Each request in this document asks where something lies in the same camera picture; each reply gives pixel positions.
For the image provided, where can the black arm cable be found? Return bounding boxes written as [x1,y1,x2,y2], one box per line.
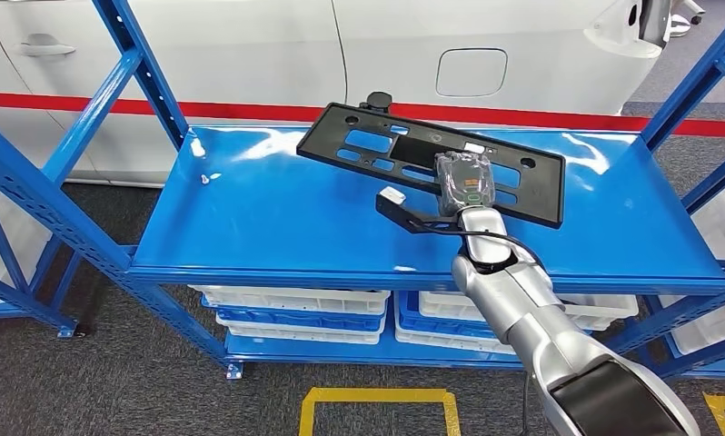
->
[419,223,558,292]

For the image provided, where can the black license plate holder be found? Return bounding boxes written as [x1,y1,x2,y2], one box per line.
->
[296,102,567,230]

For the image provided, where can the black stanchion post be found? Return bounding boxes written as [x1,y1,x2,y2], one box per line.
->
[359,91,393,115]

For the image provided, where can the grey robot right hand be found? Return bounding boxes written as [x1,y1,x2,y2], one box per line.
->
[434,150,497,218]

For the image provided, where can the white car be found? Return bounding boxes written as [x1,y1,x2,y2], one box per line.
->
[0,0,670,188]

